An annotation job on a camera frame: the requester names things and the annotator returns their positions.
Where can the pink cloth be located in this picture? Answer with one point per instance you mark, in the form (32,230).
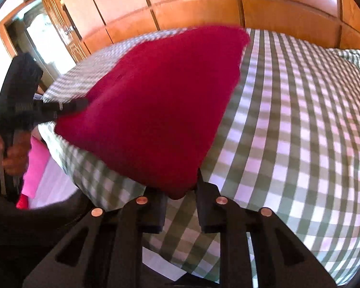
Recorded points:
(36,168)

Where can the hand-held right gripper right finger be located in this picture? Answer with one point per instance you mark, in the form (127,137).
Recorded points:
(206,213)

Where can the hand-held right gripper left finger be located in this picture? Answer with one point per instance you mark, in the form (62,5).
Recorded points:
(159,213)

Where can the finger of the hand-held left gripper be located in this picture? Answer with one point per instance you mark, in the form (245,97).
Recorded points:
(73,107)

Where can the wooden door frame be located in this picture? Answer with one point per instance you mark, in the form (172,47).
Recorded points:
(27,33)

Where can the red knitted garment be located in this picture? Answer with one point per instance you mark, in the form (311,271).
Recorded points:
(156,114)

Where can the green gingham pillow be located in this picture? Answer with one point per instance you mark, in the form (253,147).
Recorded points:
(355,58)

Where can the wooden wardrobe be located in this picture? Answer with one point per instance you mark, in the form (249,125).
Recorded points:
(228,9)

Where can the person's left hand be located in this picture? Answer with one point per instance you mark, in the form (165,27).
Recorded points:
(16,159)

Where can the green gingham bed sheet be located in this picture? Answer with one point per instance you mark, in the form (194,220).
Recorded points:
(288,156)

